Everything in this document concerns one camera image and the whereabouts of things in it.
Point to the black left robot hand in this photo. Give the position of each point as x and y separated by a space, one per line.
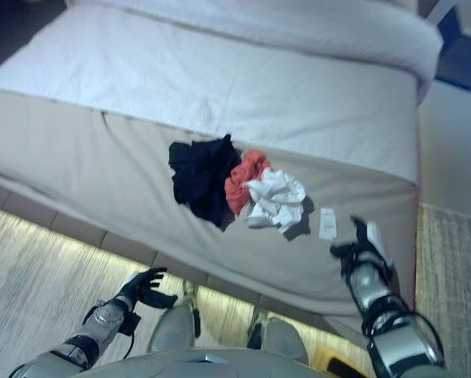
143 289

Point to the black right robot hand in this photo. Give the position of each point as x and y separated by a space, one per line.
363 246

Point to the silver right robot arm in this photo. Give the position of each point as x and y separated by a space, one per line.
393 327

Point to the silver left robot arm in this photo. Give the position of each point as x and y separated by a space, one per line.
90 334

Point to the beige panelled bed base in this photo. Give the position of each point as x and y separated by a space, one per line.
82 232

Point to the beige covered bed mattress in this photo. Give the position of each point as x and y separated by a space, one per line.
101 173

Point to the white textured bed sheet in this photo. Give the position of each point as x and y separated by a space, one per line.
149 71

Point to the small white paper tag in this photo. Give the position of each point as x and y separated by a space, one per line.
327 223

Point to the grey left robot leg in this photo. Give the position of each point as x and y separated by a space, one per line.
172 327

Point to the grey robot leg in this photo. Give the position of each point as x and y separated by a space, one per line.
277 338
172 327

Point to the grey robot torso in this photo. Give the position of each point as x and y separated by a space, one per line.
188 364

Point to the white crumpled garment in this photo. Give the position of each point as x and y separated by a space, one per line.
277 197

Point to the yellow and black device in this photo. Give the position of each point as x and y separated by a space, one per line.
338 362

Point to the grey right robot leg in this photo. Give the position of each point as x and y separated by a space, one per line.
277 338

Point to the black crumpled garment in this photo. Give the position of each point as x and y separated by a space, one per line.
202 173

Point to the red crumpled garment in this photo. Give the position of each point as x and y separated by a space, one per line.
241 183

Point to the white folded duvet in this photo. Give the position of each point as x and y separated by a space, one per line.
338 35

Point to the dark blue furniture piece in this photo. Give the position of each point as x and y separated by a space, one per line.
462 51

